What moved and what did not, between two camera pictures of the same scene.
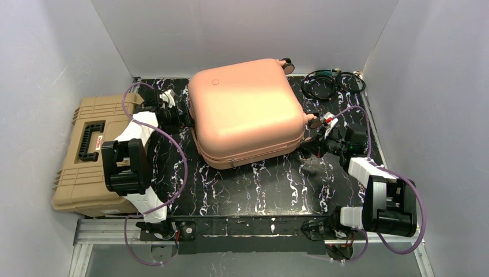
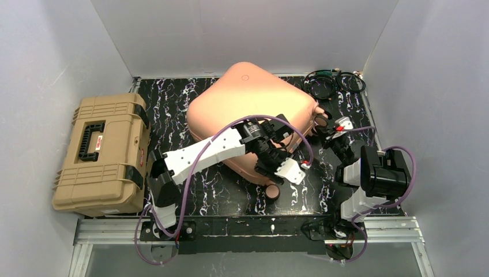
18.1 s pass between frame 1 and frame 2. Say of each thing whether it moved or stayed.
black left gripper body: moved
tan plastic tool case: stayed
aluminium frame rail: stayed
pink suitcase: moved
